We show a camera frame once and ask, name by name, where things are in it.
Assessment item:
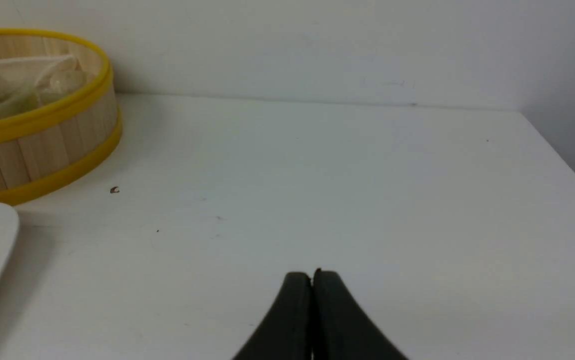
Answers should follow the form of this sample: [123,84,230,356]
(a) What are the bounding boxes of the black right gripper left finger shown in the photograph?
[234,272,313,360]

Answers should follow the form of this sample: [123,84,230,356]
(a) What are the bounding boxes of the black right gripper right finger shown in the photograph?
[312,268,407,360]

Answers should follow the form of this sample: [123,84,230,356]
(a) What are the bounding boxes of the pale steamed dumpling back right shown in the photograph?
[46,70,94,95]

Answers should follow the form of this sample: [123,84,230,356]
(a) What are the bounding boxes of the yellow rimmed bamboo steamer basket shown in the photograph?
[0,28,123,206]

